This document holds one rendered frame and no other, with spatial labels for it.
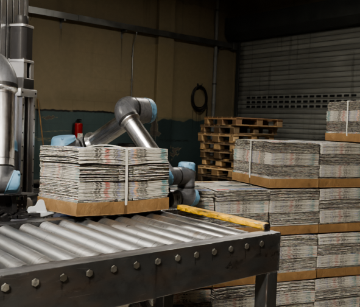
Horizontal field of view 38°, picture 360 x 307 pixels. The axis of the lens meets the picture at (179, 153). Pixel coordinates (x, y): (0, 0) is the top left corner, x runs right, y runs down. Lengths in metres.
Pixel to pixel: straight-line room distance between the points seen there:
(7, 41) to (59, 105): 6.97
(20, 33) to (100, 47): 7.48
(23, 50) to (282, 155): 1.28
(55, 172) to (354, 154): 1.60
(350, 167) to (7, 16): 1.80
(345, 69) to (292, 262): 7.64
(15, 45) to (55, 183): 0.79
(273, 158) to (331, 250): 0.59
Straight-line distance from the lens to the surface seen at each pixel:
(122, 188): 1.81
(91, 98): 9.70
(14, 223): 1.69
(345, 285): 2.93
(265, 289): 1.68
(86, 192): 1.73
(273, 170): 2.55
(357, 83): 9.94
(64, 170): 1.80
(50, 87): 9.33
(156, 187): 1.89
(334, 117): 3.13
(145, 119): 2.40
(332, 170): 2.75
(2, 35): 2.43
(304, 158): 2.65
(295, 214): 2.66
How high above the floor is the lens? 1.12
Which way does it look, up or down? 3 degrees down
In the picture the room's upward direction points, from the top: 2 degrees clockwise
